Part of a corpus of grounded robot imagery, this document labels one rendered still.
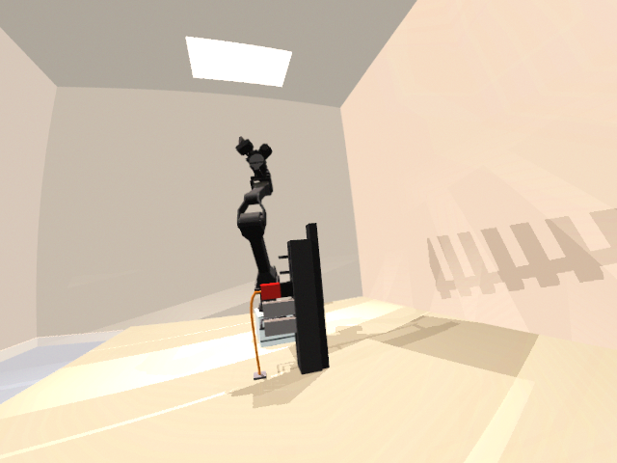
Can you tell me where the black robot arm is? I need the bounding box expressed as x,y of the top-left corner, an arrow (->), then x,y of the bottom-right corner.
237,144 -> 280,291

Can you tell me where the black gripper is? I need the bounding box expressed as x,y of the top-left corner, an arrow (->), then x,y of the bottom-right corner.
236,136 -> 255,162

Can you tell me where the red and black plug with orange cord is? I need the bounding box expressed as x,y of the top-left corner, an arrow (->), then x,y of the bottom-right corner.
250,282 -> 293,375

